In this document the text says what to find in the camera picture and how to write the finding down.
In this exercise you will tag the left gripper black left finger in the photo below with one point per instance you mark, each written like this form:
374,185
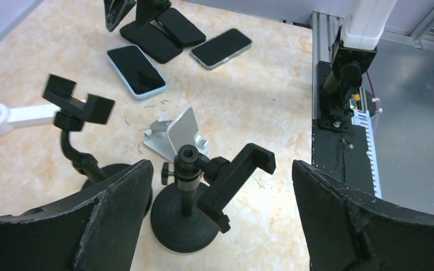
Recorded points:
94,229

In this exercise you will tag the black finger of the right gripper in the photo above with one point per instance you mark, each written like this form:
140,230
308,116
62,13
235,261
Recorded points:
116,11
148,10

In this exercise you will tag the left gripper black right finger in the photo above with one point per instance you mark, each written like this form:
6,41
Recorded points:
348,229

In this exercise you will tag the black smartphone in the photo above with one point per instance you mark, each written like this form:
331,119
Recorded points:
180,28
152,41

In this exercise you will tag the blue-cased smartphone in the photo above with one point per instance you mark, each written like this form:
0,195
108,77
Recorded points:
137,72

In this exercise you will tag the white-edged smartphone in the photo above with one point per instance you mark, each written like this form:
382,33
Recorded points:
221,48

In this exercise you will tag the black phone stand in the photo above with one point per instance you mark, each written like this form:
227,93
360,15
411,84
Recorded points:
187,214
71,117

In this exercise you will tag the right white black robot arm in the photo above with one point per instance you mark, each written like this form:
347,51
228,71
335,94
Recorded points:
353,51

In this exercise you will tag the metal clothes rack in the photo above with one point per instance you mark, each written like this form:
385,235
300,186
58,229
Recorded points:
20,117

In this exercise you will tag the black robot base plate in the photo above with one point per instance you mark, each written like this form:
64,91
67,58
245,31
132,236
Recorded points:
347,153

